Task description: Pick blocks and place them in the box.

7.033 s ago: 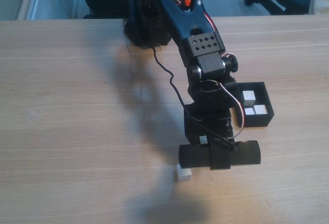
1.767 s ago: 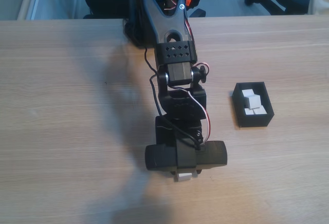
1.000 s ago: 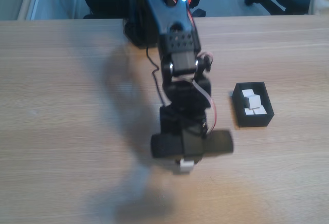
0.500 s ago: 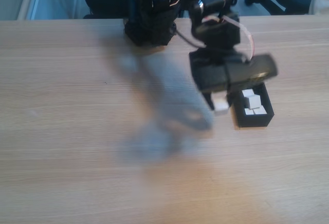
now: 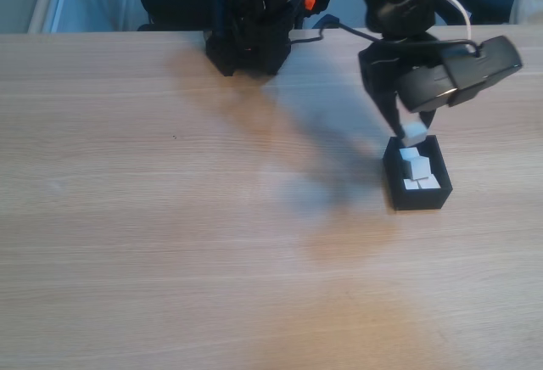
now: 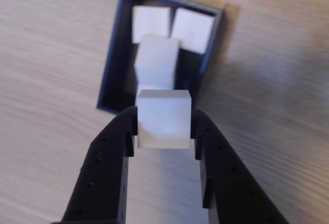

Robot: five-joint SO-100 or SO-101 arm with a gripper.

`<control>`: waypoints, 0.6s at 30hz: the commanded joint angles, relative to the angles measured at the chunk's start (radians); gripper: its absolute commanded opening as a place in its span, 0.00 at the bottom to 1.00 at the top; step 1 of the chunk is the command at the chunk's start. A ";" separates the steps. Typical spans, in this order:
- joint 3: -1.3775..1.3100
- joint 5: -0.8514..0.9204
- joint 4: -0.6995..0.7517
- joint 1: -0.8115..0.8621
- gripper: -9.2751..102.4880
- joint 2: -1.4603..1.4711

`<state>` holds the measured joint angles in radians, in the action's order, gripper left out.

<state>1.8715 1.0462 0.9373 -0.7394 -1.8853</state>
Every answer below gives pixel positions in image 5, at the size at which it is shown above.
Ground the black oval camera box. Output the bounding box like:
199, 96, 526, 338
396, 35, 523, 113

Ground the black camera cable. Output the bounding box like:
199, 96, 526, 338
290, 21, 484, 56

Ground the black open box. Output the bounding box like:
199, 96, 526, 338
383, 134, 454, 212

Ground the white and red servo cable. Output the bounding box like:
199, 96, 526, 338
384, 0, 473, 41

